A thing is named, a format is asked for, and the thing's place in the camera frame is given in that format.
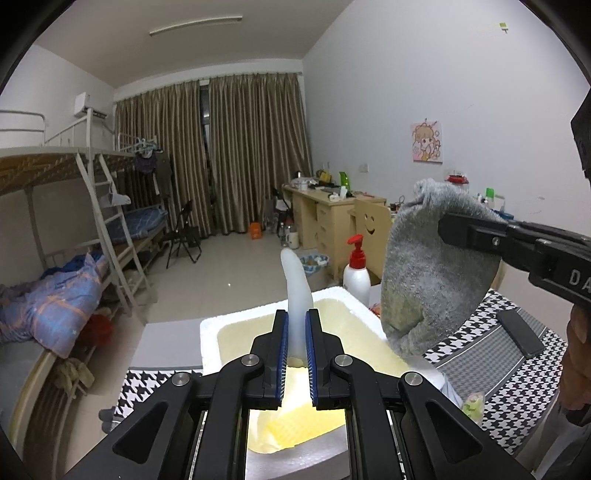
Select ceiling tube light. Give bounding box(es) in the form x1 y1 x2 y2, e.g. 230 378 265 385
148 16 243 37

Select houndstooth grey tablecloth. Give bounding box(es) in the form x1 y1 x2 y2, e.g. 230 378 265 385
99 288 571 480

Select wooden chair with smiley cutout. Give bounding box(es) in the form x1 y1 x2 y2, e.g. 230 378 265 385
353 198 393 271

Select grey sock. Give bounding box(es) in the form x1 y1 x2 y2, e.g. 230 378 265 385
381 178 509 357

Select white air conditioner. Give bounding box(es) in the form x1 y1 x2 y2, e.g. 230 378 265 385
74 92 110 119

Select yellow foam net sleeve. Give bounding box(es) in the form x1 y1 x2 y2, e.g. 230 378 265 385
256 401 348 452

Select wooden desk with drawers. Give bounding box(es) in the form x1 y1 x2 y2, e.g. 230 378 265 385
282 182 387 260

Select row of toiletry bottles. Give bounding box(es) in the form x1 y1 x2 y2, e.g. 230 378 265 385
445 171 515 220

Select black folding chair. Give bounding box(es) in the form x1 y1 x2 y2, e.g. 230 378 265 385
165 200 203 269

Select white foam box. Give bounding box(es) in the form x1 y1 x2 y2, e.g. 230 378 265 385
199 285 462 480

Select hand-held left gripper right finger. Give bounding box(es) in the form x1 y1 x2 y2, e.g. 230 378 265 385
305 309 533 480

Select beige cloth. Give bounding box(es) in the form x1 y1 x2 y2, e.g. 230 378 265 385
52 357 96 400

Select blue plaid quilt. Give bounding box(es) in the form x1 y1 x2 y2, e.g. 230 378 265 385
0 253 105 359

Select small green plastic packet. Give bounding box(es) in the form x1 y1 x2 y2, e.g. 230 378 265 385
460 391 486 424

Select red cloth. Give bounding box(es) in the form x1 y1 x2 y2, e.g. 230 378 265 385
76 314 114 354

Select white pump bottle red cap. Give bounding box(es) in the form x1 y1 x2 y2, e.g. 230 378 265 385
342 234 373 309

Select black smartphone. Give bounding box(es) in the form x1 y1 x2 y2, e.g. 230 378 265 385
496 308 547 359

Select person's right hand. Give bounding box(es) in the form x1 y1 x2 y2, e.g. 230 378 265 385
558 304 591 424

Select hanging dark clothes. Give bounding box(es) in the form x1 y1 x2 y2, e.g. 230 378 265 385
134 148 174 198

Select brown curtain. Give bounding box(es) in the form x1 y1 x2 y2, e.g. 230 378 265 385
209 72 313 234
115 81 218 237

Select cartoon wall poster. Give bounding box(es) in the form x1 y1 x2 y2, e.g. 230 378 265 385
410 120 443 164

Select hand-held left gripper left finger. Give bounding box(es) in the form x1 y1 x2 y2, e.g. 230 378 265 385
60 310 290 480

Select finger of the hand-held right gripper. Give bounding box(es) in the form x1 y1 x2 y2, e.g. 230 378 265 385
438 212 514 257

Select white bunk bed ladder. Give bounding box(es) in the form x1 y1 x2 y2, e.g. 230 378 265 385
75 151 149 320

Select white metal bunk bed with blue mattress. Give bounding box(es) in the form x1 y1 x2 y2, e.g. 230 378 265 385
115 131 171 259

